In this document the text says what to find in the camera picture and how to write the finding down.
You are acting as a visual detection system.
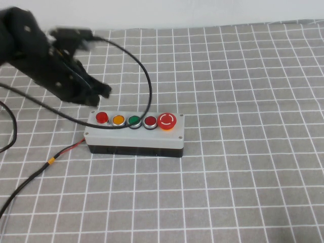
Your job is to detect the yellow push button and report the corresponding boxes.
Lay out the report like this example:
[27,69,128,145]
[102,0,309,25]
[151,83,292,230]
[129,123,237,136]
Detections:
[111,114,127,128]

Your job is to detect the thick black looped cable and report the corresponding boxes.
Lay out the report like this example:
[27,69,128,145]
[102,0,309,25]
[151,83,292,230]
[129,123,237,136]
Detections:
[0,100,18,153]

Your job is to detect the grey button box black base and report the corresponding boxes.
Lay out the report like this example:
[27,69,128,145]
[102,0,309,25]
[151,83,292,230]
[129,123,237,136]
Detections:
[84,110,185,158]

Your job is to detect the green push button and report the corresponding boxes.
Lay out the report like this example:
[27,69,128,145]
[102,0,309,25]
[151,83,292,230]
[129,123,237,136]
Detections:
[127,115,143,130]

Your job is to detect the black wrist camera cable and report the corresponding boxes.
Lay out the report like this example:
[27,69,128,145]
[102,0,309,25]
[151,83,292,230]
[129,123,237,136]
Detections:
[0,35,153,130]

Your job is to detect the dark red push button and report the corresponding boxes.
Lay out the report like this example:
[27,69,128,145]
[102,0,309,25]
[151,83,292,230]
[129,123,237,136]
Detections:
[143,115,158,131]

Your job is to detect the red emergency stop mushroom button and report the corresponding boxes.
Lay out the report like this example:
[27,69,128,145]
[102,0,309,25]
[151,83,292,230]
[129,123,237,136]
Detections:
[157,112,177,131]

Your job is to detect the red dome indicator light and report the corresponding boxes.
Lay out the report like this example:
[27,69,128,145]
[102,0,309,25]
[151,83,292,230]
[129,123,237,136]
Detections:
[95,111,109,125]

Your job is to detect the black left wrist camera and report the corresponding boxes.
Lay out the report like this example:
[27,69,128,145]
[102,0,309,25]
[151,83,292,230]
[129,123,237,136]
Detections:
[49,26,94,52]

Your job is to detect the red black power wire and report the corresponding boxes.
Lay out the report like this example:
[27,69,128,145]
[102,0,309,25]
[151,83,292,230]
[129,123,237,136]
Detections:
[0,138,87,221]

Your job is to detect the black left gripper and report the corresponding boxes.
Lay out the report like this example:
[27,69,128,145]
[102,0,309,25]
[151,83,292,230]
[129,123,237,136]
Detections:
[9,43,112,107]

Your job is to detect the grey white-checked tablecloth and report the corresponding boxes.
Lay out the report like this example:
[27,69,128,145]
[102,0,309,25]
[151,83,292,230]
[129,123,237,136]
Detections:
[0,19,324,243]

